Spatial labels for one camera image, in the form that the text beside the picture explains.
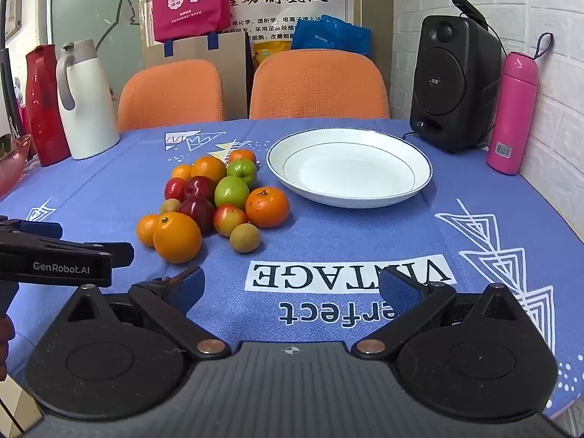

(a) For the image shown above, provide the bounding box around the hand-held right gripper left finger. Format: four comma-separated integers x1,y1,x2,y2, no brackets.
57,265,231,359

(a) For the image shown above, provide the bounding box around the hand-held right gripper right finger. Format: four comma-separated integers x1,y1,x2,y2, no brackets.
353,267,530,357

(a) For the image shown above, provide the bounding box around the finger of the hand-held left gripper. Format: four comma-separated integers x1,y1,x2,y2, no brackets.
0,232,136,270
0,216,63,240

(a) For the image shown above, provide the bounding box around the large orange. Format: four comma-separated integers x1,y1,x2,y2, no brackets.
152,212,203,264

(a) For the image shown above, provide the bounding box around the large kiwi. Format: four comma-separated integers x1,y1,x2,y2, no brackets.
229,223,262,253

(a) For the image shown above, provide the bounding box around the red yellow nectarine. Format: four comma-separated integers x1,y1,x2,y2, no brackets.
213,204,249,237

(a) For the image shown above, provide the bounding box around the bright red plum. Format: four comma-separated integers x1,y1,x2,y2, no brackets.
164,177,187,201

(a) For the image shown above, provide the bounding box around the oval green apple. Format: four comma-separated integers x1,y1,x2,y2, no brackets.
214,175,251,211

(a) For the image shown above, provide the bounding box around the stemmed tangerine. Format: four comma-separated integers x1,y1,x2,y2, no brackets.
245,187,291,229

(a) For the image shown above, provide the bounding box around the medium orange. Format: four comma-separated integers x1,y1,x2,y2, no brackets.
191,156,227,184

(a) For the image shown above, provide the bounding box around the white plate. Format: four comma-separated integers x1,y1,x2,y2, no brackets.
266,128,433,209

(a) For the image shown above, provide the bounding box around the person's left hand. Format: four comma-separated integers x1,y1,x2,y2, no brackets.
0,316,15,381

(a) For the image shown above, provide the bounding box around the pink glass bowl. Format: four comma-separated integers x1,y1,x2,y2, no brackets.
0,134,32,198

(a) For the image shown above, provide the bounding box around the blue printed tablecloth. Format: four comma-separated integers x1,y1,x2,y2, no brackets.
0,118,576,420

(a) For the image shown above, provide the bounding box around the red pitcher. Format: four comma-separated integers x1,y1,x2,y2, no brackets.
25,45,71,167

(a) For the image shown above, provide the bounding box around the white thermos jug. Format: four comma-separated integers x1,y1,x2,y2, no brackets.
55,39,121,160

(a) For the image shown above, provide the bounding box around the orange chair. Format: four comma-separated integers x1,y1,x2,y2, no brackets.
249,49,391,120
118,59,226,132

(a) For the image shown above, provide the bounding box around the pink bottle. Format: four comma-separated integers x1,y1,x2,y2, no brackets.
486,32,554,175

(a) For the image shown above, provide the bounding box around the black speaker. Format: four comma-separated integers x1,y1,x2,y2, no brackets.
410,15,503,153

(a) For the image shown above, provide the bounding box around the brown paper bag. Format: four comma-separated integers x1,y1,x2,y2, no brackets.
143,32,253,122

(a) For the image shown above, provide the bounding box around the yellow snack bag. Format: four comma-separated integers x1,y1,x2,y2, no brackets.
253,41,293,71

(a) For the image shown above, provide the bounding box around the blue plastic bag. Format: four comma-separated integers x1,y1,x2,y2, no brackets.
291,15,372,58

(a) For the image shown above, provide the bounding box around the magenta tote bag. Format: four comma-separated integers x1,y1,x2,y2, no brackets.
152,0,232,43

